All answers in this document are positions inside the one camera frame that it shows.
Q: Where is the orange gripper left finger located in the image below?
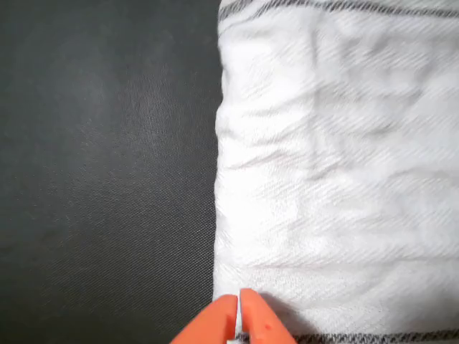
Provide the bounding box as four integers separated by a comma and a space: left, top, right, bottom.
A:
169, 294, 239, 344

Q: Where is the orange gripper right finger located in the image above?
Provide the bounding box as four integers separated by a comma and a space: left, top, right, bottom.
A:
238, 287, 298, 344

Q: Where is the white striped cloth towel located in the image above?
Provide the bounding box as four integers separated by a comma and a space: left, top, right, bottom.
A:
212, 0, 459, 344

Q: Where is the black desk mat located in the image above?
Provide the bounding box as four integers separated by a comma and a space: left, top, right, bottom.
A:
0, 0, 226, 344

